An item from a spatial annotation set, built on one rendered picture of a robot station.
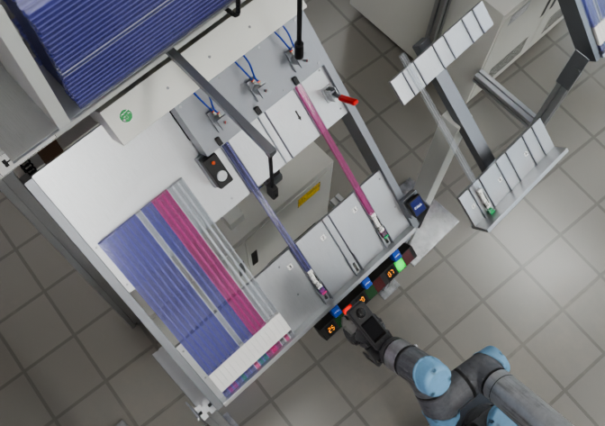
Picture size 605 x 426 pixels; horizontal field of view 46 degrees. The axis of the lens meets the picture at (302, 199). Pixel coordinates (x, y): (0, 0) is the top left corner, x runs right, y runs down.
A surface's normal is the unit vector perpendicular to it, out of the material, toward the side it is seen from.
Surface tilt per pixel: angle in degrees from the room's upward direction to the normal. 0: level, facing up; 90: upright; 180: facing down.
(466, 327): 0
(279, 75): 45
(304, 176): 0
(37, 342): 0
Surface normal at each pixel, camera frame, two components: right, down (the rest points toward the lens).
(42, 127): 0.01, -0.38
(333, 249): 0.49, 0.21
